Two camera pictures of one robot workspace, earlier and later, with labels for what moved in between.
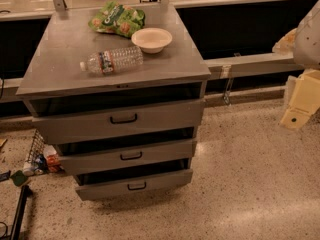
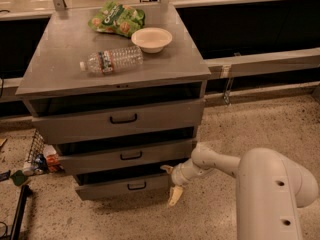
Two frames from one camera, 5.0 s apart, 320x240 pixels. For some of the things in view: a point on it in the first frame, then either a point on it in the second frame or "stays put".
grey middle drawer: (82, 158) stays put
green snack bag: (118, 18) stays put
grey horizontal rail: (252, 66) stays put
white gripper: (308, 42) to (181, 175)
